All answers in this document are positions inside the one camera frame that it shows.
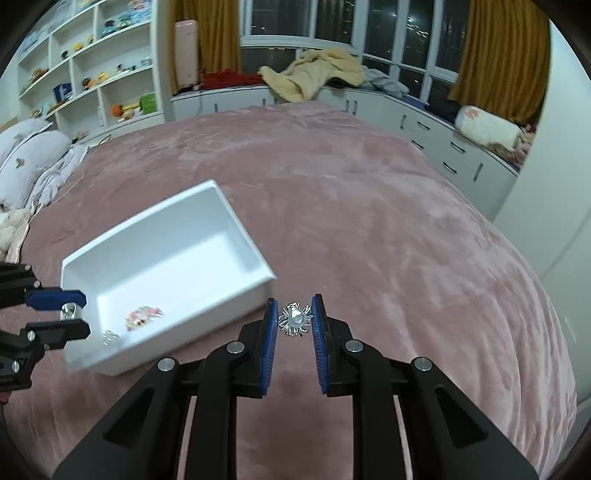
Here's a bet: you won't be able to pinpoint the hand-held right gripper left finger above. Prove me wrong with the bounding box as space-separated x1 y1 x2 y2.
53 298 281 480

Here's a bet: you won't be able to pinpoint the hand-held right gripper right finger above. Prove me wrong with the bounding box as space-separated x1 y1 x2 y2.
310 294 540 480

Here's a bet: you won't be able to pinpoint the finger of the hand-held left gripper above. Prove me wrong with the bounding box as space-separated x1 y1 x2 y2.
0 263 88 309
0 319 92 350

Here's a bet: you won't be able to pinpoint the multicoloured bead bracelet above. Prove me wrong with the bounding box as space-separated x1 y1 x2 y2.
127 305 165 332

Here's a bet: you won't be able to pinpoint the white plastic storage box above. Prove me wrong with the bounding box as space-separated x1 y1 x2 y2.
60 179 278 377

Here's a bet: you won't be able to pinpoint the cream plush toy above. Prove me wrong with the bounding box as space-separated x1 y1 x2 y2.
0 208 33 264

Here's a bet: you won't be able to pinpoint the pink fleece blanket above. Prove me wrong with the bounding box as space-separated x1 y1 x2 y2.
0 102 578 480

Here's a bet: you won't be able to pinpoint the pale crumpled quilt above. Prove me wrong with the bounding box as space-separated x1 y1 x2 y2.
28 143 90 213

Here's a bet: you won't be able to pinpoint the white window seat cabinet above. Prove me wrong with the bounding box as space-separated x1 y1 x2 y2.
171 85 520 222

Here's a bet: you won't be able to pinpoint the dark purple cloth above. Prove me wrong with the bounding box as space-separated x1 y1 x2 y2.
406 92 460 123

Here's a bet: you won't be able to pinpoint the grey crumpled clothes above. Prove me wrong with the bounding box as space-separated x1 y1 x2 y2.
362 65 409 99

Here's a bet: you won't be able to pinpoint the white shelf unit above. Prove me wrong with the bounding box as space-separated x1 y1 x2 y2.
16 0 167 139

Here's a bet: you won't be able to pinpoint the yellow fleece robe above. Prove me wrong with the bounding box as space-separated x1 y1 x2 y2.
257 47 366 103

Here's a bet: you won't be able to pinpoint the red cloth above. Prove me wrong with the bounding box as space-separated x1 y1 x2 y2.
201 69 266 92

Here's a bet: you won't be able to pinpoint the rolled floral white pillow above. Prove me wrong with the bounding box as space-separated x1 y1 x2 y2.
455 105 525 147

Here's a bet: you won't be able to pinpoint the pink tower appliance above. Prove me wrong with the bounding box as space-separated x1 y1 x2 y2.
174 19 202 93

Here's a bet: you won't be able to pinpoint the brown plush toy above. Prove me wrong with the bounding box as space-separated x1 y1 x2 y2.
489 122 539 164

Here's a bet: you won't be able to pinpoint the white wardrobe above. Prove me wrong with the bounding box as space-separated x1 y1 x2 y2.
494 21 591 282

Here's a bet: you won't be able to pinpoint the mustard curtain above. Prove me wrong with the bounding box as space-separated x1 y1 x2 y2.
448 0 552 125
171 0 242 95

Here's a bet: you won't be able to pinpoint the large bay window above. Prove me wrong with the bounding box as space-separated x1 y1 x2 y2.
238 0 472 100

